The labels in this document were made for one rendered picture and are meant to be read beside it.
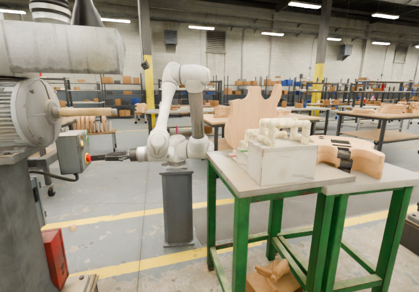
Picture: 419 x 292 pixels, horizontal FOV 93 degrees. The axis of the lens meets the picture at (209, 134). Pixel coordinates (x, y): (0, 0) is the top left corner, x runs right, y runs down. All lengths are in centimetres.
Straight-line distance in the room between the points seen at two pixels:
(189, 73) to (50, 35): 79
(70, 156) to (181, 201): 94
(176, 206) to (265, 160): 110
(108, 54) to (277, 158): 74
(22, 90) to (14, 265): 66
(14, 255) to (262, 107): 130
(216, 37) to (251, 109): 1164
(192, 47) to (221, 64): 197
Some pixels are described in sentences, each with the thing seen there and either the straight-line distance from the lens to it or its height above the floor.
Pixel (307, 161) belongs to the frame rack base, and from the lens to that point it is 99.
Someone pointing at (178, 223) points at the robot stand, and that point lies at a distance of 189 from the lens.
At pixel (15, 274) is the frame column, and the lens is 119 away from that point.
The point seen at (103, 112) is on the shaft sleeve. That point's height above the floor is 125.
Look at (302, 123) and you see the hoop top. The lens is 94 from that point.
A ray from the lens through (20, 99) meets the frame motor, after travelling 89.
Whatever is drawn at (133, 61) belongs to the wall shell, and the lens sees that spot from 1205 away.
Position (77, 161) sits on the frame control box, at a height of 99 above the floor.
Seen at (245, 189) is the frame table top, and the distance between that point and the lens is 88.
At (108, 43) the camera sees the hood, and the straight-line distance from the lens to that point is 77.
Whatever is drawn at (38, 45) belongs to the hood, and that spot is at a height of 146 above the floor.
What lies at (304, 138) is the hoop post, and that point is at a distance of 97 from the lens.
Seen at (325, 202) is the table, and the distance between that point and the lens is 118.
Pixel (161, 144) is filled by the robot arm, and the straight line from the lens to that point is 99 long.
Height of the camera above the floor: 133
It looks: 12 degrees down
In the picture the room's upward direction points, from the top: straight up
